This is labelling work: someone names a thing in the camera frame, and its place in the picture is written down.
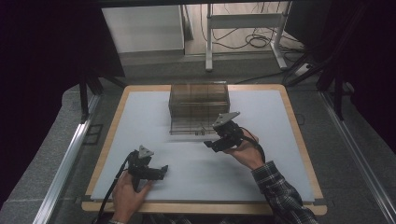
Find black metal stand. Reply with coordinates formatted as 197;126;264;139
78;69;127;123
285;49;347;121

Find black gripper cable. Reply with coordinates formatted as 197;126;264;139
92;152;133;224
240;126;267;164

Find dark curtain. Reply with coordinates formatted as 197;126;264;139
284;0;396;154
0;0;126;209

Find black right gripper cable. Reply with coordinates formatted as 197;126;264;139
240;126;267;164

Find black floor cables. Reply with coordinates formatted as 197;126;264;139
200;3;304;54

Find white cabinet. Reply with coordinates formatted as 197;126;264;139
101;5;186;54

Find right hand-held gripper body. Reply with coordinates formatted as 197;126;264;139
212;111;247;151

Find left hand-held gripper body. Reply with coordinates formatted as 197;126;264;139
126;145;157;192

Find white metal stand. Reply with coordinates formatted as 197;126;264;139
205;2;290;73

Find aluminium rail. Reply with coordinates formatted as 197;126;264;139
319;91;396;222
32;93;101;224

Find person's right hand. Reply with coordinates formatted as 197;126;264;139
223;129;266;171

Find wooden table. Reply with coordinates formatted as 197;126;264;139
81;83;329;217

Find white power strip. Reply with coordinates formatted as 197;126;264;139
293;63;313;77

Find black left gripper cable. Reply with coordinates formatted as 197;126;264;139
92;152;133;224

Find person's left hand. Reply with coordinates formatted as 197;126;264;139
111;171;154;223

